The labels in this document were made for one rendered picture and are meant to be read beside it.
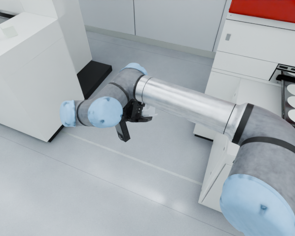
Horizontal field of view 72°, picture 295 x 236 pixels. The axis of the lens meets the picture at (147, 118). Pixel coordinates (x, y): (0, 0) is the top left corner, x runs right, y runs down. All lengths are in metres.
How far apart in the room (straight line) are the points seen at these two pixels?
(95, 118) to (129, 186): 1.37
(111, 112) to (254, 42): 1.06
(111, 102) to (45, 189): 1.57
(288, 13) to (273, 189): 1.02
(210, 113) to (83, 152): 1.69
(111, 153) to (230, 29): 1.39
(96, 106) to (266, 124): 0.36
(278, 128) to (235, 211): 0.17
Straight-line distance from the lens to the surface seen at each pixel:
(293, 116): 1.27
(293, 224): 0.40
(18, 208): 2.03
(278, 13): 1.28
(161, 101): 0.51
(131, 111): 0.68
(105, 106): 0.48
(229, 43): 1.40
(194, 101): 0.48
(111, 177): 1.87
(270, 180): 0.38
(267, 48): 1.41
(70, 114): 0.57
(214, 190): 1.44
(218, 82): 1.55
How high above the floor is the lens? 1.68
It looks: 50 degrees down
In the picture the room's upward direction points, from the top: straight up
